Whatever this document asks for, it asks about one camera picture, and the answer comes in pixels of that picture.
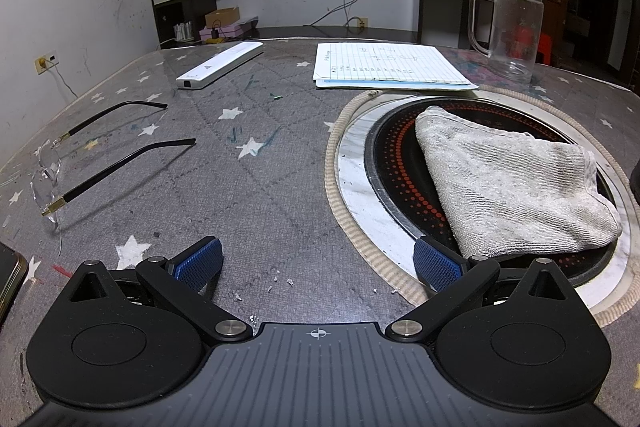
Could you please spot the bundle of white tubes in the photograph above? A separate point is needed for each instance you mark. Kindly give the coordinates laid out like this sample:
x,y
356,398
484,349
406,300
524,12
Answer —
x,y
183,31

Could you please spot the red plastic stool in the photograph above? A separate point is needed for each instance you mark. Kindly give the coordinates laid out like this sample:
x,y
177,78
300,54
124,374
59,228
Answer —
x,y
545,49

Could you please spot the yellowed wall outlet with plug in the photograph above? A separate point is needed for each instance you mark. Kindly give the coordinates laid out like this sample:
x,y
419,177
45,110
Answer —
x,y
47,59

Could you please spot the cardboard box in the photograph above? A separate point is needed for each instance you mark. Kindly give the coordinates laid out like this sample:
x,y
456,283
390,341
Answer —
x,y
222,17

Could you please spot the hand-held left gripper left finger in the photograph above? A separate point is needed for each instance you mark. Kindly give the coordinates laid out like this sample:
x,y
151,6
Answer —
x,y
202,259

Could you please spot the yellowed wall outlet under television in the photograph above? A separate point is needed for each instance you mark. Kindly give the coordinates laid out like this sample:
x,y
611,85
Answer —
x,y
358,23

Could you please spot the black television bench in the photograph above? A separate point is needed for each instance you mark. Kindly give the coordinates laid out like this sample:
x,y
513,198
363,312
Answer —
x,y
300,33

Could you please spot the brown leather shoe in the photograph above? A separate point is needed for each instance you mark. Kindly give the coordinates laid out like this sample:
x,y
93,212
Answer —
x,y
636,182

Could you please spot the pink flat box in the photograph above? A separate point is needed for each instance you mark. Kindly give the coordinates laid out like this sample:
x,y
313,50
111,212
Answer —
x,y
235,29

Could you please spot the clear glass mug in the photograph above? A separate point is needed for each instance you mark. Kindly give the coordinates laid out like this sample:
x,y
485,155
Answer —
x,y
515,32

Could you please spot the round black induction cooktop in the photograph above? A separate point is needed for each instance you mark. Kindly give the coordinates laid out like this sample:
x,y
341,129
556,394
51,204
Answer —
x,y
395,157

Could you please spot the dark smartphone with gold edge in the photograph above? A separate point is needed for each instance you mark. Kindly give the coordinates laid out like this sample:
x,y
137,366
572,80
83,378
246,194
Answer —
x,y
7,277

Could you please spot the grey folded towel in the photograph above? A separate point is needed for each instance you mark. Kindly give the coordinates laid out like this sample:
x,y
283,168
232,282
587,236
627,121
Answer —
x,y
510,187

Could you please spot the rimless eyeglasses with black temples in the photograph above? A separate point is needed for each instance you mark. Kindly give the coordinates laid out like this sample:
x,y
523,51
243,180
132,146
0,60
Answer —
x,y
80,191

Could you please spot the grey star-print tablecloth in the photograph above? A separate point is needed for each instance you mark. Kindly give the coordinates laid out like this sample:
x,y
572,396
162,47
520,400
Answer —
x,y
280,167

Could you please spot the stack of lined paper sheets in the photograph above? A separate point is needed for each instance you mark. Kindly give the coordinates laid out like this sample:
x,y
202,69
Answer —
x,y
385,62

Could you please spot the long white portable device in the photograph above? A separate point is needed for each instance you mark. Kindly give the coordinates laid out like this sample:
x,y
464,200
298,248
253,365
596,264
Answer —
x,y
220,64

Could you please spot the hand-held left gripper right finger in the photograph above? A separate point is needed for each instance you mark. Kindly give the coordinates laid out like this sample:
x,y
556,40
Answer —
x,y
435,264

